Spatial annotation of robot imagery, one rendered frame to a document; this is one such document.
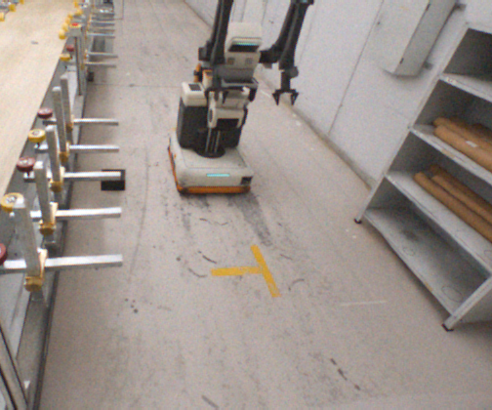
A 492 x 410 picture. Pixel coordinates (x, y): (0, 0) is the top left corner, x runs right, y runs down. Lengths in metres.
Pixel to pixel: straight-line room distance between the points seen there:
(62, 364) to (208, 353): 0.73
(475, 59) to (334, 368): 1.96
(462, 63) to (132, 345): 2.50
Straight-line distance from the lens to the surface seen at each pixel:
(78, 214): 1.42
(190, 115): 2.67
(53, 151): 1.48
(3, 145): 1.76
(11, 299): 1.48
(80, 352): 2.02
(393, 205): 3.22
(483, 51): 2.76
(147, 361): 1.98
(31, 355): 1.26
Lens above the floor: 1.81
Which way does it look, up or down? 33 degrees down
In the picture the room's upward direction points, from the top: 6 degrees clockwise
